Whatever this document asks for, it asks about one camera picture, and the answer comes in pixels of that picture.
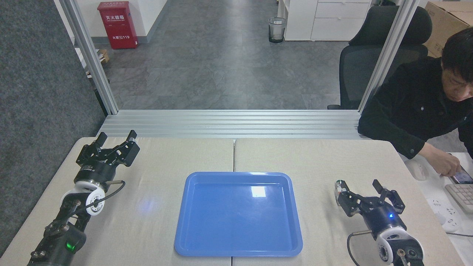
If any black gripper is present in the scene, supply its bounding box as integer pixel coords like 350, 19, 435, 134
337, 180, 407, 237
75, 130, 141, 185

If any white orange switch part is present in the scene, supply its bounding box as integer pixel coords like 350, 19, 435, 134
335, 180, 346, 206

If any black smartphone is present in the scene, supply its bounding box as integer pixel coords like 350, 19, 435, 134
450, 166, 473, 184

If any blue plastic tray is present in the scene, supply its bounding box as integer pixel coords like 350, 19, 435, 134
174, 171, 303, 258

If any person's hand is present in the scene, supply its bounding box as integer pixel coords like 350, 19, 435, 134
421, 142, 461, 177

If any white power strip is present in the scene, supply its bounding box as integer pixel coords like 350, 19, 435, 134
427, 198, 462, 232

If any dark grey felt partition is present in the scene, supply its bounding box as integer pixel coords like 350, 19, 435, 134
0, 0, 108, 257

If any white keyboard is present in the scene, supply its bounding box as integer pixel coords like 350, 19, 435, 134
445, 184, 473, 214

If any person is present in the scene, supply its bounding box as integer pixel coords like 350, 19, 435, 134
358, 27, 473, 160

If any red fire extinguisher box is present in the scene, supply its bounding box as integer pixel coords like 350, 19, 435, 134
97, 1, 139, 50

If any black office chair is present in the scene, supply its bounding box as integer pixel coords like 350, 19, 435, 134
327, 6, 433, 110

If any white drawer cabinet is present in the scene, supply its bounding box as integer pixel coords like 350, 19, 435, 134
277, 0, 372, 41

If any brown cardboard box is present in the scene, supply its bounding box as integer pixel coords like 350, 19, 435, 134
423, 1, 473, 58

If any grey mesh trash bin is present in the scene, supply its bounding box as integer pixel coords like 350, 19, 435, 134
268, 17, 287, 43

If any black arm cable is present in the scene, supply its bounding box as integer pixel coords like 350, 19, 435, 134
76, 180, 126, 215
347, 230, 374, 266

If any silver aluminium post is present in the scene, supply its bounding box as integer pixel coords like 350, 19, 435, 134
358, 0, 422, 111
59, 0, 119, 115

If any silver aluminium rail bed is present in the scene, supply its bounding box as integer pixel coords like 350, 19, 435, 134
97, 109, 364, 140

